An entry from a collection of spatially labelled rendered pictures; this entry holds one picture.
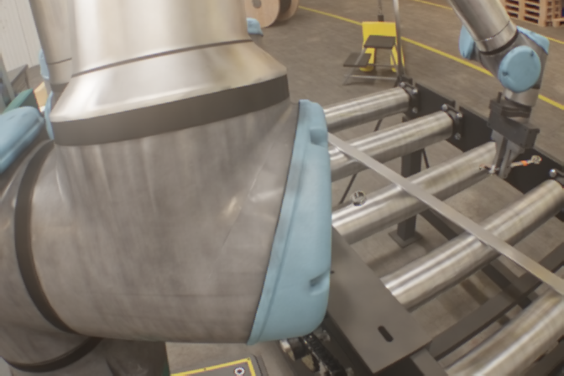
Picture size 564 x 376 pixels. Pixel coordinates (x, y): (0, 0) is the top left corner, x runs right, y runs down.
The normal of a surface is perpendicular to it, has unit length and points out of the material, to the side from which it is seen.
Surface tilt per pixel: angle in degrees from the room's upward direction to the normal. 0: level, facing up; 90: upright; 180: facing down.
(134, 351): 70
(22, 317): 100
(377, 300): 0
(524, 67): 94
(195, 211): 74
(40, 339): 90
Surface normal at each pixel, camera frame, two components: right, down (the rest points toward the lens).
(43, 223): -0.08, -0.24
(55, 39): 0.03, 0.55
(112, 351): 0.81, -0.19
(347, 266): -0.11, -0.84
